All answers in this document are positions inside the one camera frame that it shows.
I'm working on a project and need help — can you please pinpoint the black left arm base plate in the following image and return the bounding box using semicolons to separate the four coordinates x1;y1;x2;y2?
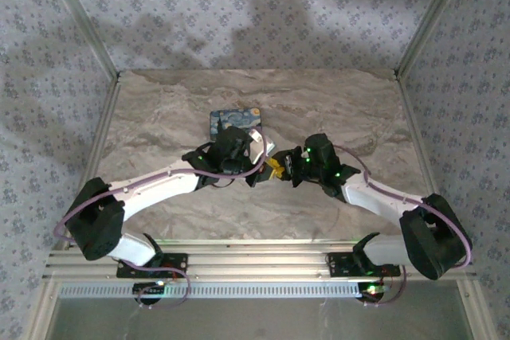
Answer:
116;252;189;279

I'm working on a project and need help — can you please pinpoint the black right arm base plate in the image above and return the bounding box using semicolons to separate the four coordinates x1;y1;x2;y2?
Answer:
326;252;402;278

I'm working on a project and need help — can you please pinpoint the aluminium mounting rail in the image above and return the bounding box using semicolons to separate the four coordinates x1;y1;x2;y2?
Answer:
41;238;478;282

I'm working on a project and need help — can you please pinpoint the black controller board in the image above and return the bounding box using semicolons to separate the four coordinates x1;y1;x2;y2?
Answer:
356;282;390;302
132;280;167;298

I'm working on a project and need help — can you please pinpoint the aluminium frame bar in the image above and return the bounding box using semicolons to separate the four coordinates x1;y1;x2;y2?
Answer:
394;0;471;78
396;75;439;197
39;0;123;80
23;279;61;340
55;75;123;249
457;278;501;340

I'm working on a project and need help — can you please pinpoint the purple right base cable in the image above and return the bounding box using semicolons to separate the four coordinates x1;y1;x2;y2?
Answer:
360;264;408;308

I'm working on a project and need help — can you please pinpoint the grey slotted cable duct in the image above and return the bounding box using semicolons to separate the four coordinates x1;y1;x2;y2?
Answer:
57;282;386;300

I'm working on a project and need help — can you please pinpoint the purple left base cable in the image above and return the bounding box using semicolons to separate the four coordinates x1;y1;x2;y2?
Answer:
135;259;193;310

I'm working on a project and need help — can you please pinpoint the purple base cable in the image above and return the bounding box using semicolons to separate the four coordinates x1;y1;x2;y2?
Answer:
135;259;193;310
360;264;408;308

